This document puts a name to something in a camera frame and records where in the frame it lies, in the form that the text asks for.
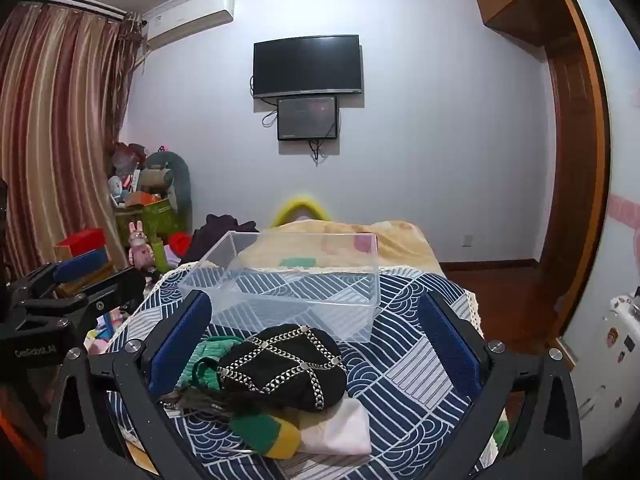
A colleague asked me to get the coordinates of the striped brown curtain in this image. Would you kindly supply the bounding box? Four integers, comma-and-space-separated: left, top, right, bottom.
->
0, 2, 144, 281

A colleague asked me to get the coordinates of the yellow blanket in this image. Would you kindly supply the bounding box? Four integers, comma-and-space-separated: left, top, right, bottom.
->
260, 219, 447, 279

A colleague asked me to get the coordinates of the green and yellow sock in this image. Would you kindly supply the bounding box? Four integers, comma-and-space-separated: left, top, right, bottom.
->
229, 411, 303, 460

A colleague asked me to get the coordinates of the white curtain rail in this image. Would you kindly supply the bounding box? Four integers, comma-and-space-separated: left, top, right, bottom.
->
22, 0, 144, 24

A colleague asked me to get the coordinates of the red cloth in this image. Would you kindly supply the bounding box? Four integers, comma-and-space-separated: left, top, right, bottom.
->
169, 232, 195, 257

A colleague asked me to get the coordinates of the white cabinet with stickers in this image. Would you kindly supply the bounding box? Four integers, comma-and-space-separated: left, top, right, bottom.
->
561, 0, 640, 467

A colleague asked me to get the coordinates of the green knit glove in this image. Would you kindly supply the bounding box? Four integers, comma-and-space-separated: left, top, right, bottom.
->
181, 336, 246, 397

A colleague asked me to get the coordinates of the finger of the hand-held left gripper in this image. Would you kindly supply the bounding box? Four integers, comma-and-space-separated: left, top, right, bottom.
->
30, 266, 147, 332
10, 249, 110, 307

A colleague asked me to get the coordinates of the grey knit cloth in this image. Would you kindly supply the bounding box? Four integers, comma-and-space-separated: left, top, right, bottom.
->
160, 389, 237, 419

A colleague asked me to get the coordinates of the white air conditioner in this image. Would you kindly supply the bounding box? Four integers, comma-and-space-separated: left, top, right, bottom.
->
141, 0, 236, 51

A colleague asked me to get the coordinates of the clear plastic storage box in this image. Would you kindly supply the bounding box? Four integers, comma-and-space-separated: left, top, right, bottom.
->
177, 230, 381, 344

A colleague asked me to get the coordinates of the pile of colourful items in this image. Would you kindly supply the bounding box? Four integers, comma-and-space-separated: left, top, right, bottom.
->
84, 304, 132, 357

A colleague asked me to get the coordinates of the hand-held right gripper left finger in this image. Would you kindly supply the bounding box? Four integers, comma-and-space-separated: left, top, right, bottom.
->
45, 290, 217, 480

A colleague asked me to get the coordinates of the wooden door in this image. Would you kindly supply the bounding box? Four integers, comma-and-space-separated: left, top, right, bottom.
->
536, 42, 603, 343

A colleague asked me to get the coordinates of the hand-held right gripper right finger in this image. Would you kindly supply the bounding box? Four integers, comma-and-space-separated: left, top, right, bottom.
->
418, 290, 584, 480

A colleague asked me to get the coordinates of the yellow plush cushion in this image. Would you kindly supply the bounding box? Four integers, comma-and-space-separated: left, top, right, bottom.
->
269, 197, 334, 229

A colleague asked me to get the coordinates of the small black wall monitor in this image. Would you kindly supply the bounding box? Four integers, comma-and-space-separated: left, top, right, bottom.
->
276, 95, 341, 142

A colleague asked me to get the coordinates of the red box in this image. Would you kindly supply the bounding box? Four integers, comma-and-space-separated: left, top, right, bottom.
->
53, 228, 109, 261

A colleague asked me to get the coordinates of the blue patterned blanket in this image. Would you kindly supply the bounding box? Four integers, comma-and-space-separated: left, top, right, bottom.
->
107, 261, 507, 480

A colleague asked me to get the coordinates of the pink plush bunny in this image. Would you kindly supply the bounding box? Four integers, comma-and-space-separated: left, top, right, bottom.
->
127, 220, 157, 267

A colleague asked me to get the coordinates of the black knit hat with chains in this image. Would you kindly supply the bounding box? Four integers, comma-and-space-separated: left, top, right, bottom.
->
217, 324, 349, 414

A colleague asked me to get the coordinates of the dark clothes pile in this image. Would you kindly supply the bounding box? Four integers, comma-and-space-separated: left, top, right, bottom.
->
191, 213, 261, 267

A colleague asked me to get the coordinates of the black wall television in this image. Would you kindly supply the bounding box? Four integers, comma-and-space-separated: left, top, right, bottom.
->
252, 35, 363, 100

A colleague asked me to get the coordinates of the white cloth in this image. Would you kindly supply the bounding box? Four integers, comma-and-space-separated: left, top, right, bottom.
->
299, 398, 374, 456

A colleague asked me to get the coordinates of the pile of toys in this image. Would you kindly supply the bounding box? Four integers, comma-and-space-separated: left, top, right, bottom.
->
107, 142, 152, 209

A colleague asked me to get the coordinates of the green cardboard box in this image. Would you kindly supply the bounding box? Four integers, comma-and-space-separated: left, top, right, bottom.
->
114, 199, 179, 257

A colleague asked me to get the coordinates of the grey plush toy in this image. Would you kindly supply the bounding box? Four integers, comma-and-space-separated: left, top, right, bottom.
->
139, 150, 194, 234

